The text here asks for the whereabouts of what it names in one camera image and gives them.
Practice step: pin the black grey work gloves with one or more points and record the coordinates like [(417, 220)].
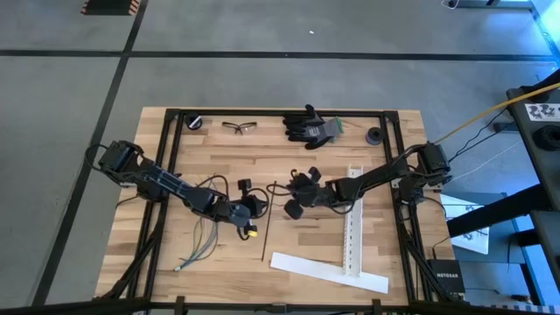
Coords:
[(306, 129)]

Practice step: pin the black aluminium table frame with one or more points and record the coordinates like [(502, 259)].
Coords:
[(262, 112)]

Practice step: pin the white printed label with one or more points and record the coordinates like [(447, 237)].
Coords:
[(542, 112)]

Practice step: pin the black tape roll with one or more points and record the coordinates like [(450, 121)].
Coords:
[(374, 136)]

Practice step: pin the black knob with white stripe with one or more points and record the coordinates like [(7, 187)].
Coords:
[(192, 121)]

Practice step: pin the black zip tie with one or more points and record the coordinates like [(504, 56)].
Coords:
[(241, 236), (268, 223)]

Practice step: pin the black orange striped object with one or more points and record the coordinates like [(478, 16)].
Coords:
[(109, 6)]

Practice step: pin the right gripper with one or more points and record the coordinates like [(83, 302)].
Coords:
[(312, 194)]

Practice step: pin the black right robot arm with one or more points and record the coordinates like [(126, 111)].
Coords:
[(376, 177)]

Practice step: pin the black desk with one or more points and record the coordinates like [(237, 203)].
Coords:
[(542, 170)]

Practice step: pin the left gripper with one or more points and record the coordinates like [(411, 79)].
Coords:
[(242, 212)]

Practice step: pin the white flat duct cover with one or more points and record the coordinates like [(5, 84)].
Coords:
[(328, 272)]

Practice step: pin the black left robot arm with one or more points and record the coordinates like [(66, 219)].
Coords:
[(166, 181)]

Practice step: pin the white printed paper sheet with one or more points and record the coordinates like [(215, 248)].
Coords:
[(452, 203)]

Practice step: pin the black network switch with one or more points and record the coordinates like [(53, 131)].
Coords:
[(446, 275)]

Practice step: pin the clear safety glasses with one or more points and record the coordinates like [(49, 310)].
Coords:
[(239, 128)]

